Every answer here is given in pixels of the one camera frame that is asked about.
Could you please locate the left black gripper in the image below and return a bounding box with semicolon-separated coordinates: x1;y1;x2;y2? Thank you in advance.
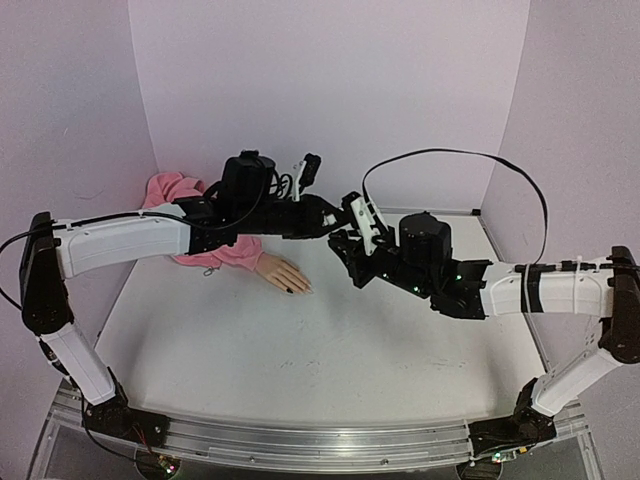
240;194;352;242

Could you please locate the white nail polish cap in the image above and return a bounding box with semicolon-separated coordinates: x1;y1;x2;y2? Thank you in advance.
323;214;337;226

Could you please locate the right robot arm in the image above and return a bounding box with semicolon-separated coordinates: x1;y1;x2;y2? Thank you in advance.
323;211;639;458

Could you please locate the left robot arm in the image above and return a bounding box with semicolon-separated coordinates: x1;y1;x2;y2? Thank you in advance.
19;151;347;437

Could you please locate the mannequin hand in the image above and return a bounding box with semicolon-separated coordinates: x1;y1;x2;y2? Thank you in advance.
255;253;312;294

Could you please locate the pink hoodie sleeve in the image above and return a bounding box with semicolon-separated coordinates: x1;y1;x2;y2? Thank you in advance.
142;172;264;271

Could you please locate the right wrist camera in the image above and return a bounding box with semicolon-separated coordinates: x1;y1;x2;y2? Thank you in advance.
341;192;396;256

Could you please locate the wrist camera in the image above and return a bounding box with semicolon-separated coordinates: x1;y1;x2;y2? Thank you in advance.
341;192;396;256
292;153;321;201

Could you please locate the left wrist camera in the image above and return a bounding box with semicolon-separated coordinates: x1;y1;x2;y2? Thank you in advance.
292;153;321;201

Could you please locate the right black camera cable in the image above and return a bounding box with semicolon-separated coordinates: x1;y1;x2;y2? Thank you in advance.
360;147;550;266

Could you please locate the aluminium front rail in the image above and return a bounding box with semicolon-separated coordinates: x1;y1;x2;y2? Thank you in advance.
28;384;602;479

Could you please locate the left black base cable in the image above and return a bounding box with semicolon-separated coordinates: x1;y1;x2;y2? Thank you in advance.
84;424;146;466

